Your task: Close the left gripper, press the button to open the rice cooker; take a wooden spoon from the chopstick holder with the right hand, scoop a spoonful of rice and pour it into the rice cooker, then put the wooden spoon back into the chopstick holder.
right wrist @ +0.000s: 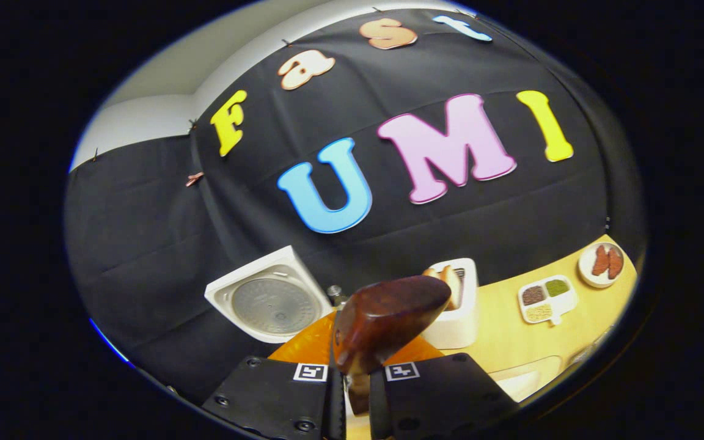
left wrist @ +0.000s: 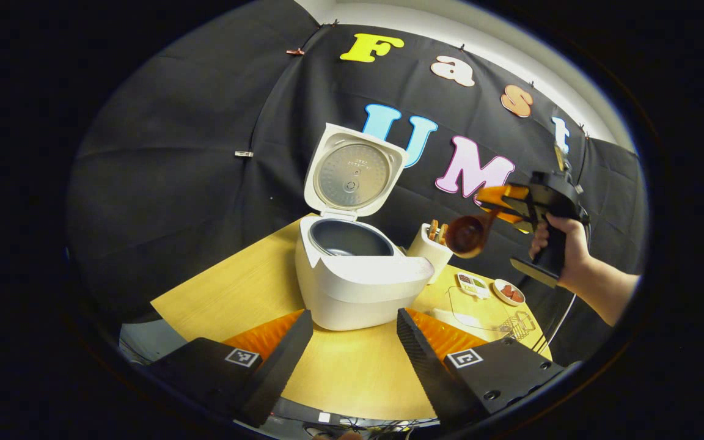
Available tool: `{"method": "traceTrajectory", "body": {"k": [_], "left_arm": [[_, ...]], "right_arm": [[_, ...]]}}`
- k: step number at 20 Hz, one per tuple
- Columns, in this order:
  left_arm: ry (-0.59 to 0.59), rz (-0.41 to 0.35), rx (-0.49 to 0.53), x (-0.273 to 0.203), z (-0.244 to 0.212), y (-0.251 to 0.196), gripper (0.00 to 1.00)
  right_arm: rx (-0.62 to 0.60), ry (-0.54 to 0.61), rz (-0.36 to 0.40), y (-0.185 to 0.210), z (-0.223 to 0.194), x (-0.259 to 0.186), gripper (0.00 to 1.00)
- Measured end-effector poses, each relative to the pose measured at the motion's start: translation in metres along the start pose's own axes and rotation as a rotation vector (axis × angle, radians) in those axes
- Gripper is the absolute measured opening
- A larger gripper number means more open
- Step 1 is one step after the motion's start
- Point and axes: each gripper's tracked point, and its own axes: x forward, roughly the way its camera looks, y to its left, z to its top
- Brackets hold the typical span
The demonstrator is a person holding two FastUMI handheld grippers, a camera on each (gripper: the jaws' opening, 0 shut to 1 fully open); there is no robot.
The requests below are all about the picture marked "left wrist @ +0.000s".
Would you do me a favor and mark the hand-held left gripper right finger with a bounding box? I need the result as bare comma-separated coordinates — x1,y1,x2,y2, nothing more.
397,307,567,428

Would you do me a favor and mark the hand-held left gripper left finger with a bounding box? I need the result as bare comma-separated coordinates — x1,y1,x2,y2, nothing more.
144,310,314,428

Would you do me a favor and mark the brown wooden spoon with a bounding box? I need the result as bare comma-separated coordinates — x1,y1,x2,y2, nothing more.
447,208,503,259

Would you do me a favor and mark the clear wire chopstick holder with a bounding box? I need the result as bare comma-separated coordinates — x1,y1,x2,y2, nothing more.
499,310,537,342

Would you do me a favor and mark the white rice cooker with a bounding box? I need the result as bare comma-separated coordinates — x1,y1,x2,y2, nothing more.
295,122,435,332

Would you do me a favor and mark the round white plate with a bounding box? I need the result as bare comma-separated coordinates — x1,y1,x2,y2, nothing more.
493,279,526,306

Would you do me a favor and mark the white divided dish of beans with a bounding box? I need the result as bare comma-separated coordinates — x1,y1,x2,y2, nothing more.
456,272,491,299

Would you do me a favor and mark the clear plastic box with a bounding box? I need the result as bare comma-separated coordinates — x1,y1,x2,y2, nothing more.
431,286,529,334

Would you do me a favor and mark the white toaster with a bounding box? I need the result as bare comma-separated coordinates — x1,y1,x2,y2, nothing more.
406,223,453,285

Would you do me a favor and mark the black backdrop cloth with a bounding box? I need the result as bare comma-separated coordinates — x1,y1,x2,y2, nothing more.
68,0,646,367

